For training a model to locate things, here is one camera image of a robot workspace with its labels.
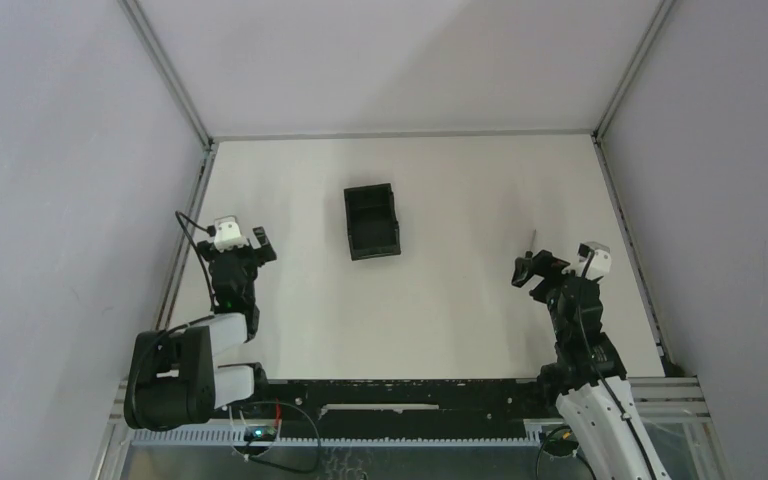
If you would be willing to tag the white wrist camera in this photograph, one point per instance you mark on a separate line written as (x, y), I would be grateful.
(228, 235)
(595, 260)

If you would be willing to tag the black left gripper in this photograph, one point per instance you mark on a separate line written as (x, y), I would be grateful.
(235, 252)

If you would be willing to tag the screwdriver with metal shaft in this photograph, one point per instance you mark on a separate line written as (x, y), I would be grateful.
(530, 250)

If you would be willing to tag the small electronics board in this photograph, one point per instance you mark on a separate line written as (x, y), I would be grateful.
(254, 434)

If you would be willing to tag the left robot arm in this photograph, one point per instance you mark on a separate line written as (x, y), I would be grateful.
(174, 377)

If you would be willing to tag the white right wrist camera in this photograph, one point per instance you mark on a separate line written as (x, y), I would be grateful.
(595, 260)

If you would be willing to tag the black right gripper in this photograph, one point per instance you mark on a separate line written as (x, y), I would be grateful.
(544, 264)

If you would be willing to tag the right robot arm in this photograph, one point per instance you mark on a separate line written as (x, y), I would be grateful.
(587, 383)

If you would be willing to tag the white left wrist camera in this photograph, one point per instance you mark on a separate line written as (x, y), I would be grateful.
(228, 235)

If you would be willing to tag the black plastic bin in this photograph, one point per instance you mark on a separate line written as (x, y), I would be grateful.
(372, 225)

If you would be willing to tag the black mounting rail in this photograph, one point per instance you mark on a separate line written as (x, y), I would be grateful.
(424, 410)

